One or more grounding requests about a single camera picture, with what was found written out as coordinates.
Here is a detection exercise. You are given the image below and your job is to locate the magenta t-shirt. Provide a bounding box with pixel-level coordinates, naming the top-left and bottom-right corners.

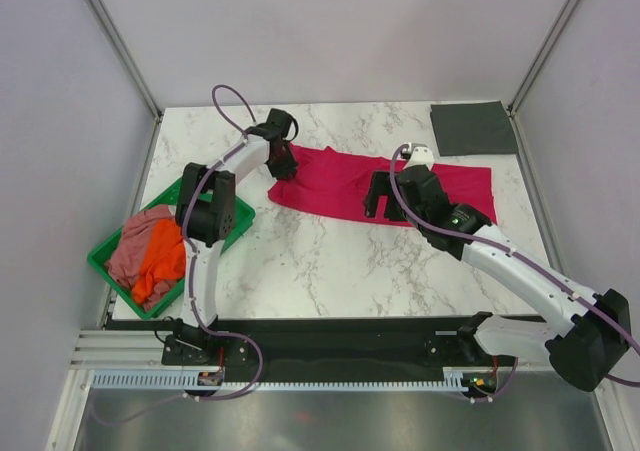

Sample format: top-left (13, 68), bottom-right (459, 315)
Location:
top-left (267, 144), bottom-right (499, 230)

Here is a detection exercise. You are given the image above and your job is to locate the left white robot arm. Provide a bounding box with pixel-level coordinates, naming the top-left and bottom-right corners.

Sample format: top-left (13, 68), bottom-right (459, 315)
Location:
top-left (176, 108), bottom-right (299, 328)

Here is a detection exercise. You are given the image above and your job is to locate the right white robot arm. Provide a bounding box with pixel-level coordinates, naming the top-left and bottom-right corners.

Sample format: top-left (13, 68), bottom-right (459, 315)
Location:
top-left (363, 165), bottom-right (639, 391)

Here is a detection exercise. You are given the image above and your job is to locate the dark grey folded cloth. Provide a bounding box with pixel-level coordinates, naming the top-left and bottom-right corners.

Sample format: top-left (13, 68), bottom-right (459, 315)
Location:
top-left (430, 101), bottom-right (518, 157)

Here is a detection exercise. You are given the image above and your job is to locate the orange t-shirt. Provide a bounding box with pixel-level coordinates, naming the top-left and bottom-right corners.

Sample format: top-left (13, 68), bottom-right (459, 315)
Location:
top-left (131, 219), bottom-right (186, 312)

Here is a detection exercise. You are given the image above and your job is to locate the dusty pink t-shirt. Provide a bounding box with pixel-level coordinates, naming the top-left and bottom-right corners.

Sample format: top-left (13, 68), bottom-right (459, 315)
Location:
top-left (106, 204), bottom-right (176, 291)

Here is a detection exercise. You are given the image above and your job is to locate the green plastic tray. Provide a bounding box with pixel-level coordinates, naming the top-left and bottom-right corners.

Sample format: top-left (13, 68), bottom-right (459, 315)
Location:
top-left (87, 179), bottom-right (255, 320)

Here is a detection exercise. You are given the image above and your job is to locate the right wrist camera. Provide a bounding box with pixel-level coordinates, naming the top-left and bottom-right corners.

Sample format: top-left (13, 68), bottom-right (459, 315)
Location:
top-left (400, 142), bottom-right (435, 171)

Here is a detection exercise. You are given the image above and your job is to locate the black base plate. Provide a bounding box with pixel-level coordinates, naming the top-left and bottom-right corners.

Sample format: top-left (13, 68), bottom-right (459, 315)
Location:
top-left (102, 314), bottom-right (519, 385)

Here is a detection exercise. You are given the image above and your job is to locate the left aluminium frame post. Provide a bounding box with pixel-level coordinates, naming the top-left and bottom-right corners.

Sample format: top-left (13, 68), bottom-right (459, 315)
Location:
top-left (84, 0), bottom-right (163, 122)

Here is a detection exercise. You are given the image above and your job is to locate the aluminium frame post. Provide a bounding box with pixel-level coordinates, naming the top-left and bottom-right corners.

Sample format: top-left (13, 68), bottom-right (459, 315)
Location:
top-left (84, 0), bottom-right (163, 122)
top-left (506, 0), bottom-right (583, 118)

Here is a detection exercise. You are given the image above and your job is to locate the aluminium rail profile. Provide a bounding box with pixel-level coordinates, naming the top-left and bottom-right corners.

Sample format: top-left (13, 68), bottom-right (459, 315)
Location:
top-left (70, 330), bottom-right (163, 370)

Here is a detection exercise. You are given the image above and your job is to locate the right aluminium frame post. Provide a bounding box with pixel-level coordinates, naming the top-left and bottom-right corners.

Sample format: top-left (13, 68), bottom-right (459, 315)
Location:
top-left (506, 0), bottom-right (583, 118)

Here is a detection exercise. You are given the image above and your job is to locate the white slotted cable duct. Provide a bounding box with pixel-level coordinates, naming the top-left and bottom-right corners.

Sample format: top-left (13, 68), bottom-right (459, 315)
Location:
top-left (91, 368), bottom-right (468, 393)

